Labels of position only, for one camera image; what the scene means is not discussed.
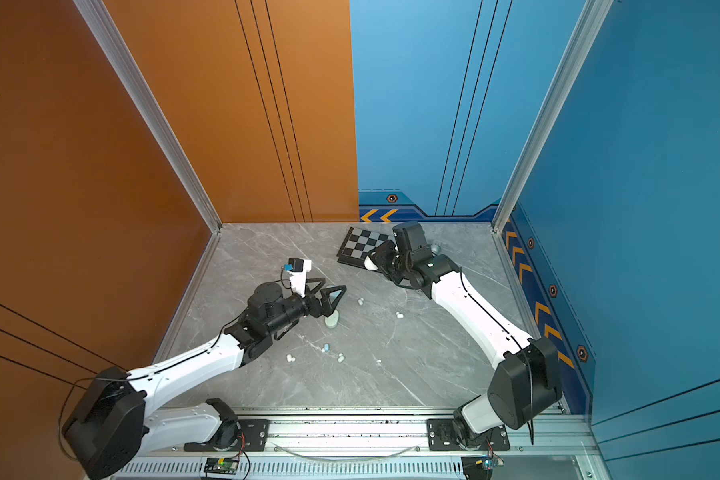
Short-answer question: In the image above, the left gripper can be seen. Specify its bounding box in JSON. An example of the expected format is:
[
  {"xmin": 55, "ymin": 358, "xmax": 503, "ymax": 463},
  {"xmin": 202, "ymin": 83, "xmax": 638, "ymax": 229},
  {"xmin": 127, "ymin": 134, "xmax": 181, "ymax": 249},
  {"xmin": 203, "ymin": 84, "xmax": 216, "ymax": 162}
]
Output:
[{"xmin": 265, "ymin": 276, "xmax": 344, "ymax": 339}]

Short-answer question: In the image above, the white earbud case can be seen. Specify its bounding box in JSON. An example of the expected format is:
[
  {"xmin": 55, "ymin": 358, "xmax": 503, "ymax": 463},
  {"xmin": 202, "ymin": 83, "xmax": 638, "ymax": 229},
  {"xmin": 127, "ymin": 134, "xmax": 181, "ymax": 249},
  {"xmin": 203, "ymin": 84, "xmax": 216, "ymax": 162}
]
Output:
[
  {"xmin": 364, "ymin": 256, "xmax": 378, "ymax": 271},
  {"xmin": 324, "ymin": 310, "xmax": 340, "ymax": 329}
]

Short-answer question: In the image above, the white earbud case front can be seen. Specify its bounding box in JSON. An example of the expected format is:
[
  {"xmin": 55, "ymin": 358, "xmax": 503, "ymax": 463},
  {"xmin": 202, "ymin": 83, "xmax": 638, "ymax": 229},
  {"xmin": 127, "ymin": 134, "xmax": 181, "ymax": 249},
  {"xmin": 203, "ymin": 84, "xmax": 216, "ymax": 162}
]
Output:
[{"xmin": 364, "ymin": 256, "xmax": 378, "ymax": 271}]

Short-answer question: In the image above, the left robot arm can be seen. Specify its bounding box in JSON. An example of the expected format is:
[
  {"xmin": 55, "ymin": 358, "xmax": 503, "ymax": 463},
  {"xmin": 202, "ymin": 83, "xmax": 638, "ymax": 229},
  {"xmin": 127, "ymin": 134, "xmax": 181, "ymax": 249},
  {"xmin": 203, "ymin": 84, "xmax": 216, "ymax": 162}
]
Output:
[{"xmin": 60, "ymin": 278, "xmax": 347, "ymax": 479}]

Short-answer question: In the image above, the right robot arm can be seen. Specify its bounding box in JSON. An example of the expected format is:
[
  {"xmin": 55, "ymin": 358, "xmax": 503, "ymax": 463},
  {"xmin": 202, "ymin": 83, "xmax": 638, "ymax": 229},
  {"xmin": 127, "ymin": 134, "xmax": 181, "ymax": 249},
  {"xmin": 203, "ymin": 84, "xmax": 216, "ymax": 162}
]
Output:
[{"xmin": 364, "ymin": 241, "xmax": 563, "ymax": 449}]

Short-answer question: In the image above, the black white chessboard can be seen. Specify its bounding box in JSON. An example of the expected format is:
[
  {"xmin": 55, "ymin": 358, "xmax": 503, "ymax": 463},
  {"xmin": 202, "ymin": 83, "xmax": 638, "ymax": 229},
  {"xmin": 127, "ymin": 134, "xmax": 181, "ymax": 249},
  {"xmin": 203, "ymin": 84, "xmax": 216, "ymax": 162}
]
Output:
[{"xmin": 336, "ymin": 226, "xmax": 391, "ymax": 269}]

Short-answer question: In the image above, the green circuit board left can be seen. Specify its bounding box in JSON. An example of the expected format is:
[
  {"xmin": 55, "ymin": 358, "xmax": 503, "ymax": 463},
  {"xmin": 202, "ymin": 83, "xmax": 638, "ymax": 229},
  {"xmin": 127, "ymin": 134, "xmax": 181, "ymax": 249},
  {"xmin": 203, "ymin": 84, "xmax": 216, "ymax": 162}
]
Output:
[{"xmin": 202, "ymin": 457, "xmax": 240, "ymax": 479}]

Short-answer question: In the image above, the green circuit board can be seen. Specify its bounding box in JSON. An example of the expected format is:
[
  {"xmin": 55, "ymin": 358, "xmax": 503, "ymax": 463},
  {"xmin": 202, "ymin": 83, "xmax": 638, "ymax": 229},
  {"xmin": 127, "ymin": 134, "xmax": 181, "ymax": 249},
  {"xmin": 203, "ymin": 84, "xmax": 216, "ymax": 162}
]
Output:
[
  {"xmin": 202, "ymin": 457, "xmax": 240, "ymax": 479},
  {"xmin": 475, "ymin": 455, "xmax": 504, "ymax": 471}
]

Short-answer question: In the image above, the green circuit board right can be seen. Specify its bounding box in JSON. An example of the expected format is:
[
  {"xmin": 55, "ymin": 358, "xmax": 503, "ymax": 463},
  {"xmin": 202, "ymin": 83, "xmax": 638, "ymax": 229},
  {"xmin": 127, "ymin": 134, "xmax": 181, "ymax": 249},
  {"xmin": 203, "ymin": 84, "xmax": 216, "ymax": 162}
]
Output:
[{"xmin": 475, "ymin": 455, "xmax": 504, "ymax": 471}]

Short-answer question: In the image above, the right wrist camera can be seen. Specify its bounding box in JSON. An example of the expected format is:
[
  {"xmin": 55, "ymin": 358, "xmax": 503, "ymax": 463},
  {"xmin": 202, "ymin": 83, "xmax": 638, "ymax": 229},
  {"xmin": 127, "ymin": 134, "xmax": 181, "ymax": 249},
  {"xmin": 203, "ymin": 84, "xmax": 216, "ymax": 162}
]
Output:
[{"xmin": 393, "ymin": 221, "xmax": 431, "ymax": 255}]

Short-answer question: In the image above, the aluminium front rail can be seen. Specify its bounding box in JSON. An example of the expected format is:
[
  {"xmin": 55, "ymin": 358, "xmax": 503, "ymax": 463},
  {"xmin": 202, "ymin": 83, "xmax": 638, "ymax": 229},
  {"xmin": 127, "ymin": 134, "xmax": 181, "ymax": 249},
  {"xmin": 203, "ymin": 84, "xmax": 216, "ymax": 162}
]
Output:
[{"xmin": 95, "ymin": 407, "xmax": 601, "ymax": 460}]

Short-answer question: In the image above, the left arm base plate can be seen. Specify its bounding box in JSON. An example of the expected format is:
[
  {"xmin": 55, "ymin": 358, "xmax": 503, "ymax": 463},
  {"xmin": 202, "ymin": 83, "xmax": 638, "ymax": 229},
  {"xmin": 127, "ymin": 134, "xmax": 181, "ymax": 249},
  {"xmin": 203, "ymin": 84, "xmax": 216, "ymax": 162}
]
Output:
[{"xmin": 183, "ymin": 419, "xmax": 270, "ymax": 454}]

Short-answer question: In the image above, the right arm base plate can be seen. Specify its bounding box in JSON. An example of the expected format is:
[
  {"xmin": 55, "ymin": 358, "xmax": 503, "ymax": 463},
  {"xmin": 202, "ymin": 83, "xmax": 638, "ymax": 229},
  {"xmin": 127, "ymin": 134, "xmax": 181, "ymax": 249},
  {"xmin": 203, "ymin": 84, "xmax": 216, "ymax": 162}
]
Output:
[{"xmin": 426, "ymin": 418, "xmax": 511, "ymax": 452}]

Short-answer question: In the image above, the left aluminium corner post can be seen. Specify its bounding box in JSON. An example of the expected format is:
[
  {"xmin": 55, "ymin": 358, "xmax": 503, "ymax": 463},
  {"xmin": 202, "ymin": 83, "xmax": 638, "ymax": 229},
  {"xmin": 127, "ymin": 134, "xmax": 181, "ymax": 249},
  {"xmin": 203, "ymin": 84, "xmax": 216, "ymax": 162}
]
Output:
[{"xmin": 74, "ymin": 0, "xmax": 222, "ymax": 234}]

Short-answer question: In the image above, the aluminium corner post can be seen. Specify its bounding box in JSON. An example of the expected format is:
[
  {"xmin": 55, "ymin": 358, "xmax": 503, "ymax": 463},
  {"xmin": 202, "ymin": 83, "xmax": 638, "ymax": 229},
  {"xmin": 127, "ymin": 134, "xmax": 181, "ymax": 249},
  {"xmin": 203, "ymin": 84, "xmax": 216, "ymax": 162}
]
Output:
[
  {"xmin": 492, "ymin": 0, "xmax": 613, "ymax": 235},
  {"xmin": 74, "ymin": 0, "xmax": 222, "ymax": 234}
]

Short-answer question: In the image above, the right aluminium corner post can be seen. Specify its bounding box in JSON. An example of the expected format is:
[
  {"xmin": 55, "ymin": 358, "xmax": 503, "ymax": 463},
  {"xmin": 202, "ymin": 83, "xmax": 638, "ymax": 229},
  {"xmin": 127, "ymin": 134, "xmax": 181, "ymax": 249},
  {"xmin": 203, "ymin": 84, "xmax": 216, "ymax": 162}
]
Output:
[{"xmin": 492, "ymin": 0, "xmax": 613, "ymax": 235}]

